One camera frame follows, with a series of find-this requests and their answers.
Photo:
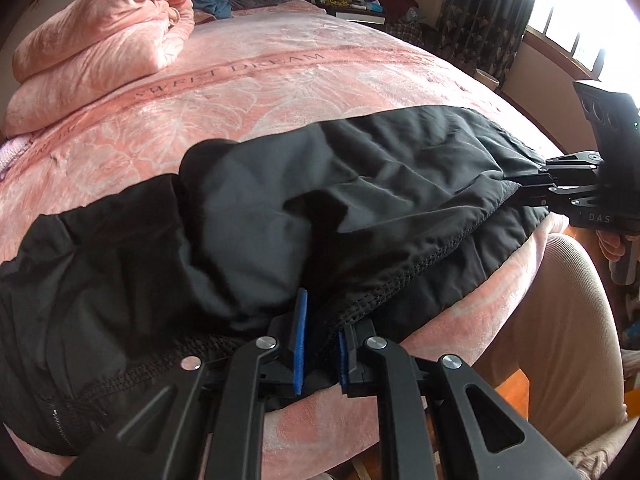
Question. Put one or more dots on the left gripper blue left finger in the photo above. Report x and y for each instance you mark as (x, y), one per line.
(298, 339)

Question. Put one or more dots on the dark patterned curtain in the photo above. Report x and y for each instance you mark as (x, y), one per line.
(482, 34)

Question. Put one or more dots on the white waste bin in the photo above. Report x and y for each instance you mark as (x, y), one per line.
(484, 78)

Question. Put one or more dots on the pink bed with blanket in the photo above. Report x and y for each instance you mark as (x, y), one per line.
(269, 71)

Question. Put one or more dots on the black padded pants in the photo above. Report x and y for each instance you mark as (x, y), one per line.
(393, 217)

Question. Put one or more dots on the folded pink comforter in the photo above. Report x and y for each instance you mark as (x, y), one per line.
(86, 51)

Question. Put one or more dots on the blue garment on bed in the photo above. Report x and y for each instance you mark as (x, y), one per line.
(217, 8)

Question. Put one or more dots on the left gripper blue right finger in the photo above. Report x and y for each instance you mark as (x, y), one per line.
(344, 357)

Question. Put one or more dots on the folded pink white towel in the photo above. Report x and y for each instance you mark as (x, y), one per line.
(12, 150)

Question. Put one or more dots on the black nightstand with clutter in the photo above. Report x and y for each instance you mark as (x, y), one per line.
(369, 13)

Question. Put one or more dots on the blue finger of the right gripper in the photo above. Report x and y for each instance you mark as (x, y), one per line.
(532, 178)
(534, 196)

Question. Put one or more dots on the window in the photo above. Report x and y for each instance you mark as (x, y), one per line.
(602, 35)

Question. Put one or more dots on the person's right hand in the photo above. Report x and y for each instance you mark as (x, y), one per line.
(611, 245)

